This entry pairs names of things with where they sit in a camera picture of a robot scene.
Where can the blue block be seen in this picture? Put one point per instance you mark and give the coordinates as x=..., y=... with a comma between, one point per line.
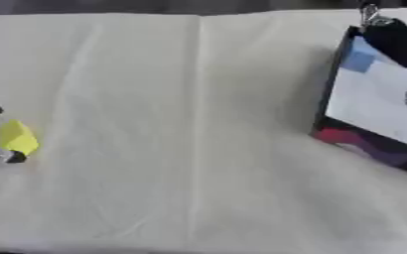
x=360, y=56

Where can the yellow block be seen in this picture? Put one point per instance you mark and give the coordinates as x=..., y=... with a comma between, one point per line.
x=17, y=137

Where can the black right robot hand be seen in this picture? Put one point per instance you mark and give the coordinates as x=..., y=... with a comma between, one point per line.
x=393, y=36

